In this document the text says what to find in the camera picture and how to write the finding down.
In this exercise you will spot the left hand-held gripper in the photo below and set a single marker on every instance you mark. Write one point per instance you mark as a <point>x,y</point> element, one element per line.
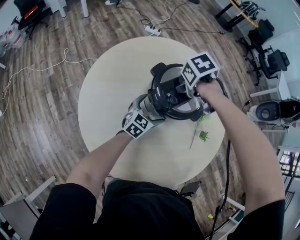
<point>137,125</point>

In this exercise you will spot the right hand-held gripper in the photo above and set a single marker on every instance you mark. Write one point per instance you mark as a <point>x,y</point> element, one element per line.
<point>199,68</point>

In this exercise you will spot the black silver pressure cooker lid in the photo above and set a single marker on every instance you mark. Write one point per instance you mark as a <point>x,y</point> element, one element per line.
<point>168,79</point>

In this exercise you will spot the silver pressure cooker pot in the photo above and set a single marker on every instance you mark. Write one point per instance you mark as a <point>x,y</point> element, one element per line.
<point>157,68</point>

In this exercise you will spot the person's right forearm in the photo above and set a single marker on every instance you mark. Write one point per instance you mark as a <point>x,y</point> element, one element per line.
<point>246,152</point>

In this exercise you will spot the person's left forearm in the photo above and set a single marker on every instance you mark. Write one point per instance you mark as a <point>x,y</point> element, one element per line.
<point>98,161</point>

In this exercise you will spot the person's right hand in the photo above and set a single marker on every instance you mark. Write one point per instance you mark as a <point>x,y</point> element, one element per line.
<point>211,91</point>

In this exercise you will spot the round black yellow-edged table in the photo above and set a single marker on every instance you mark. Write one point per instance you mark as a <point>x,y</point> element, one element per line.
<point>230,21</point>

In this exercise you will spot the white power strip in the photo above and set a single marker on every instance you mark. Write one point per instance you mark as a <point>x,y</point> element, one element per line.
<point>152,30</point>

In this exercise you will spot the purple artificial flower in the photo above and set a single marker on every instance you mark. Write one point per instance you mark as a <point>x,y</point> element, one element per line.
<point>204,136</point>

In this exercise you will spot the black standing fan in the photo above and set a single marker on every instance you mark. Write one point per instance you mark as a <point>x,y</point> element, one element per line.
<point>194,1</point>

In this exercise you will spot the black white backpack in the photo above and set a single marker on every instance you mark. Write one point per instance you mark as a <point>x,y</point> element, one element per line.
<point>249,9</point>

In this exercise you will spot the long white desk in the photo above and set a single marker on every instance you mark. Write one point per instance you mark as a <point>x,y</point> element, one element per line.
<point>282,84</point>

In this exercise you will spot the black flat device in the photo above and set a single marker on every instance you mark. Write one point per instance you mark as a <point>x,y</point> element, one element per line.
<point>191,187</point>

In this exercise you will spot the person's black shirt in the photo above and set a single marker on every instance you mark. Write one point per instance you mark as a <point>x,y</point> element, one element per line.
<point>145,211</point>

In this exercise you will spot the black metal rack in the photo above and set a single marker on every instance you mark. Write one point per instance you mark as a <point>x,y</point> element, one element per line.
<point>290,164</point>

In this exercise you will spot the small white desk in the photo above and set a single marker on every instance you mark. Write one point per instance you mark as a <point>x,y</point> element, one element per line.
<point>61,7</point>

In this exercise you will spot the light wooden desk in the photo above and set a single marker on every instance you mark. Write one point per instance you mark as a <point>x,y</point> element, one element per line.
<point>2,66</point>

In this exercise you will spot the group of water bottles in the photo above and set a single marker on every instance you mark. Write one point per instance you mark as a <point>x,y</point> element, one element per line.
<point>11,39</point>

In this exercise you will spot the black office chair red strip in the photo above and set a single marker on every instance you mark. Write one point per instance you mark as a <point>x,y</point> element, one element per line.
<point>30,11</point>

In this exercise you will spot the grey desk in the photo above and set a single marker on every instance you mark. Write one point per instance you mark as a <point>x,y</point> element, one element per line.
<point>16,218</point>

